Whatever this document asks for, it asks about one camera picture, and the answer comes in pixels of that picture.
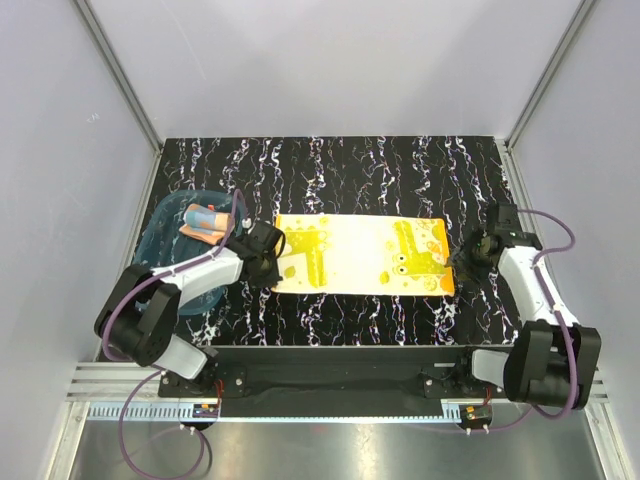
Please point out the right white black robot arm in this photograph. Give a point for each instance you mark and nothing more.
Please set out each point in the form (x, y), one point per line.
(551, 364)

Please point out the aluminium frame post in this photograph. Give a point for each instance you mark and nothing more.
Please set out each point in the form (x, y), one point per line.
(567, 41)
(107, 53)

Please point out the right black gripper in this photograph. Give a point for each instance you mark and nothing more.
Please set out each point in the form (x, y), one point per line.
(462, 259)

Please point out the left small connector box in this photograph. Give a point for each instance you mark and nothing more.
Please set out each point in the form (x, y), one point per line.
(206, 410)

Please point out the right orange connector box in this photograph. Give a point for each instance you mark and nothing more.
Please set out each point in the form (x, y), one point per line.
(477, 414)

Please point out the black marbled table mat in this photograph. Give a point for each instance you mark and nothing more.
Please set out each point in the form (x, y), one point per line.
(449, 177)

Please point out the orange polka dot towel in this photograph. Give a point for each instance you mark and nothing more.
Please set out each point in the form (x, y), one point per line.
(206, 223)

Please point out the right aluminium frame post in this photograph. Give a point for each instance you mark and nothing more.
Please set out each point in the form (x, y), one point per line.
(567, 41)

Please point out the blue transparent plastic bin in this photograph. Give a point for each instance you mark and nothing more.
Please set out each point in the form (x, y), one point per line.
(165, 235)

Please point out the yellow cream towel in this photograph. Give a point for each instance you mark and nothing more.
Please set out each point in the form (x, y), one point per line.
(364, 255)

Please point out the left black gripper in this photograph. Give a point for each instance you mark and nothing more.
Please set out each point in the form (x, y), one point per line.
(271, 279)

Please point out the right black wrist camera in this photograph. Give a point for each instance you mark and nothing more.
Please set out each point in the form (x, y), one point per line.
(504, 229)

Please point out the aluminium front rail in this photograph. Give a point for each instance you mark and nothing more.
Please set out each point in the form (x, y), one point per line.
(129, 392)

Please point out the left aluminium frame post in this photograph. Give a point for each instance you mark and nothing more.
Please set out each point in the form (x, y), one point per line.
(107, 53)

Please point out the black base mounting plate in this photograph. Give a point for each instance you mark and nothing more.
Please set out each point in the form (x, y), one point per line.
(247, 372)

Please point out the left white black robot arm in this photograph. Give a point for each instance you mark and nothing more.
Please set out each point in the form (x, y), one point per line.
(138, 319)

